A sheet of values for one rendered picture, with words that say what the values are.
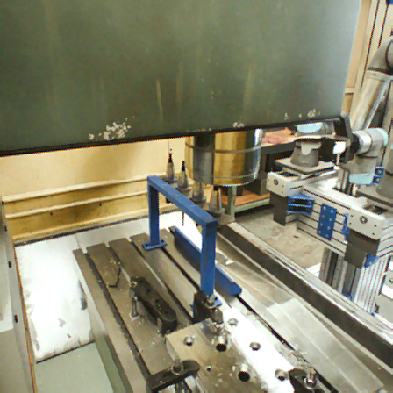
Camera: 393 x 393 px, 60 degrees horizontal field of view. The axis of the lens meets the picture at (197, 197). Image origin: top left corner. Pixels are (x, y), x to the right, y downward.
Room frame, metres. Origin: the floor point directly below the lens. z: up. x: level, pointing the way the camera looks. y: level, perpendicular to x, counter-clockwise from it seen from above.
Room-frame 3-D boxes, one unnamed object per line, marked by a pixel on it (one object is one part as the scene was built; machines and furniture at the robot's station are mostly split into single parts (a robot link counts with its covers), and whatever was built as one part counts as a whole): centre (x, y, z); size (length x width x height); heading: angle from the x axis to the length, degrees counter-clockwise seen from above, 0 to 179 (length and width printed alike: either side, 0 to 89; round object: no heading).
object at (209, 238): (0.92, -0.04, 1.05); 0.10 x 0.05 x 0.30; 120
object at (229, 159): (0.70, -0.05, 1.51); 0.16 x 0.16 x 0.12
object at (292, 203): (1.59, -0.53, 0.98); 0.09 x 0.09 x 0.09; 33
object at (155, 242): (1.30, 0.18, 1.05); 0.10 x 0.05 x 0.30; 120
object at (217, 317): (0.80, -0.04, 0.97); 0.13 x 0.03 x 0.15; 30
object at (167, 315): (0.88, 0.14, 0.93); 0.26 x 0.05 x 0.06; 35
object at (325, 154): (1.06, -0.45, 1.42); 0.12 x 0.08 x 0.09; 123
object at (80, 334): (1.26, 0.27, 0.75); 0.89 x 0.70 x 0.26; 120
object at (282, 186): (1.74, -0.57, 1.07); 0.40 x 0.13 x 0.09; 123
